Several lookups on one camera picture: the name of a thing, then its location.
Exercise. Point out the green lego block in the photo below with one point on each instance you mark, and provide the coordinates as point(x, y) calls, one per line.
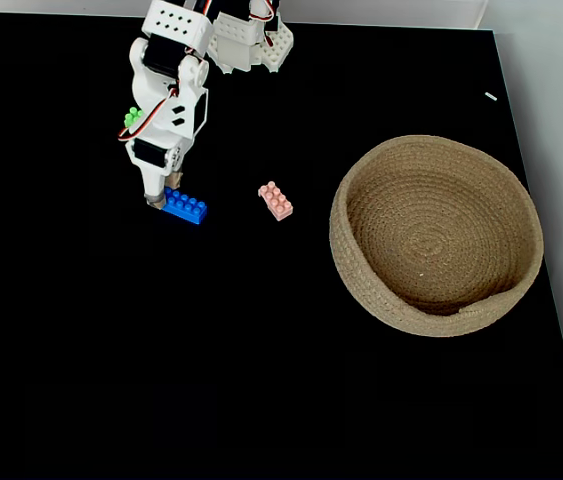
point(132, 118)

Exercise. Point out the blue lego block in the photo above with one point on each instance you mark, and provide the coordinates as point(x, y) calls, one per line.
point(186, 206)

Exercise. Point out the pink lego block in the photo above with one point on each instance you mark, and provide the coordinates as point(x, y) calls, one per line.
point(276, 201)

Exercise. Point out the small white tape strip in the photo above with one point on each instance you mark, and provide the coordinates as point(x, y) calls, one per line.
point(491, 96)

